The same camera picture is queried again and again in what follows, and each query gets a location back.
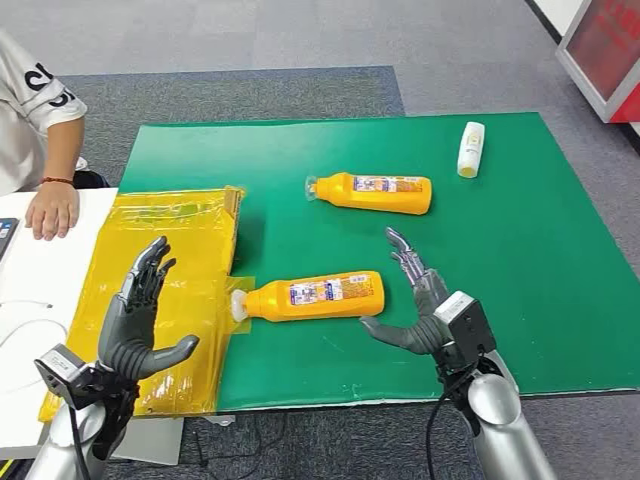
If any white table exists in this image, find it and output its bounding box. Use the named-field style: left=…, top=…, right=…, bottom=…
left=0, top=188, right=185, bottom=466

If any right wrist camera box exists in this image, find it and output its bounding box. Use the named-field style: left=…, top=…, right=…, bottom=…
left=432, top=290, right=498, bottom=372

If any orange bottle with clear cap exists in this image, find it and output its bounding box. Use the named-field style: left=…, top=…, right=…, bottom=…
left=305, top=172, right=433, bottom=217

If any person's hand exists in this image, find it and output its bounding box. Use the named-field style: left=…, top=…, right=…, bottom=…
left=25, top=182, right=81, bottom=242

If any white cable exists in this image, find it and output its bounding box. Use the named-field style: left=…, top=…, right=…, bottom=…
left=0, top=299, right=69, bottom=392

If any yellow plastic-wrapped box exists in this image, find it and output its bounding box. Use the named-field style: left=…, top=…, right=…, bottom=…
left=38, top=186, right=256, bottom=424

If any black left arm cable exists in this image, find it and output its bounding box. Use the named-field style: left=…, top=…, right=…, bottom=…
left=69, top=405, right=91, bottom=480

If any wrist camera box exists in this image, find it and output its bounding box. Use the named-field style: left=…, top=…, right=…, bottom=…
left=432, top=290, right=498, bottom=372
left=33, top=343, right=101, bottom=412

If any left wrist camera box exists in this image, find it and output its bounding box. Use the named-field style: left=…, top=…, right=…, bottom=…
left=33, top=343, right=101, bottom=412

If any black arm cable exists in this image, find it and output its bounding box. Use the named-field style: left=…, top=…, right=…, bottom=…
left=69, top=405, right=91, bottom=480
left=425, top=367, right=481, bottom=480

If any person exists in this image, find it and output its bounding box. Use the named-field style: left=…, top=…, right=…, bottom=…
left=0, top=29, right=110, bottom=198

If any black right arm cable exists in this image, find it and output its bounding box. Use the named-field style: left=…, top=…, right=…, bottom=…
left=425, top=367, right=481, bottom=480

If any small white bottle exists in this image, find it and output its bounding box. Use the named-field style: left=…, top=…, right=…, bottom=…
left=456, top=121, right=486, bottom=179

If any dark grey carpet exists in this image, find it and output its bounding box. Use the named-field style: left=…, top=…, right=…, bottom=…
left=59, top=64, right=484, bottom=480

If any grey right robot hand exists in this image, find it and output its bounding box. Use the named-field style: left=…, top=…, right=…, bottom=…
left=359, top=227, right=452, bottom=357

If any red and white cabinet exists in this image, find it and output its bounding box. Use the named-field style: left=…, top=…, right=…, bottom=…
left=555, top=0, right=640, bottom=125

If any orange bottle with white cap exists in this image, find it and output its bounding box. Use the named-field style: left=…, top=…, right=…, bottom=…
left=230, top=270, right=386, bottom=325

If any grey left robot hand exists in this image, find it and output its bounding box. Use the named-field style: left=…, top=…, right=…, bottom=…
left=97, top=235, right=201, bottom=386

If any green mat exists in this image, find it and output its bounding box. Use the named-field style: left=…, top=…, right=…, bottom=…
left=118, top=111, right=640, bottom=413

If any dark tablet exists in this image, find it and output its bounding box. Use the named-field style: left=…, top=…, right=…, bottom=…
left=0, top=217, right=21, bottom=263

